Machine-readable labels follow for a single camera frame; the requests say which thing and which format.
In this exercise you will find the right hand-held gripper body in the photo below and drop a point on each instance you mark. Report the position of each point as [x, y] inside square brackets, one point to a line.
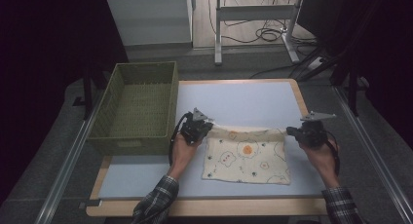
[311, 133]

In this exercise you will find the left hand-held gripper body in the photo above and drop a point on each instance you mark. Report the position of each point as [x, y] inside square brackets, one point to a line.
[193, 128]

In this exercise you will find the cream printed cloth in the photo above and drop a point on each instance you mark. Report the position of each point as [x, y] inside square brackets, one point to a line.
[246, 156]

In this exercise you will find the green woven basket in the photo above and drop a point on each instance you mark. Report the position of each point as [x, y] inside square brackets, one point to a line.
[142, 120]

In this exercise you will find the person's left hand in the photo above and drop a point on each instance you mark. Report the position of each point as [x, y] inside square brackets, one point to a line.
[183, 156]

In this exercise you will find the person's right hand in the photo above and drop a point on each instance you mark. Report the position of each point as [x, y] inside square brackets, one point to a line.
[321, 162]

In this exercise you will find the light grey table mat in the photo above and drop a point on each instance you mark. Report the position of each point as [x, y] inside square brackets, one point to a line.
[233, 100]

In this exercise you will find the black metal stand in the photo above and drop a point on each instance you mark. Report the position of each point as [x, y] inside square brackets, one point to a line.
[352, 87]
[87, 94]

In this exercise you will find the white power strip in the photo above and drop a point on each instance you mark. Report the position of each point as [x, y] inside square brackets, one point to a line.
[315, 63]

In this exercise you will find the grey cabinet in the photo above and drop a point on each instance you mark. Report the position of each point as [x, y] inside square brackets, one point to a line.
[149, 21]

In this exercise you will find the metal floor rail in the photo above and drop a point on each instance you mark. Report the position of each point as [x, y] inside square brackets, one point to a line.
[65, 172]
[373, 152]

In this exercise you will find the white metal desk frame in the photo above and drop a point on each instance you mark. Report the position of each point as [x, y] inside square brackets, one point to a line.
[256, 13]

